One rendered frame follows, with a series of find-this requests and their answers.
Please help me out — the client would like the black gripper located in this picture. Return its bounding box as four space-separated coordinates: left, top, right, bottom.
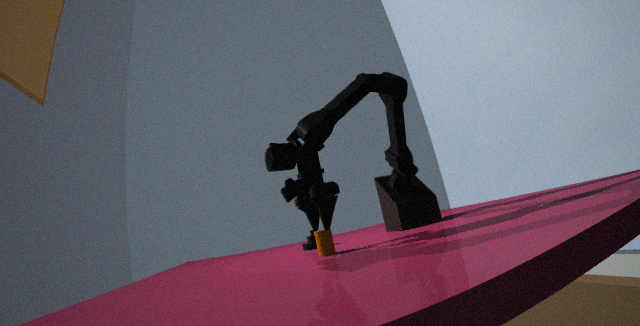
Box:
294 165 340 232

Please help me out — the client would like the orange knob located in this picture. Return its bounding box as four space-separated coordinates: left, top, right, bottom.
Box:
314 229 335 257

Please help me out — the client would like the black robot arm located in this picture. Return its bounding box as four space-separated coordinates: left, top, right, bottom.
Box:
265 72 419 202

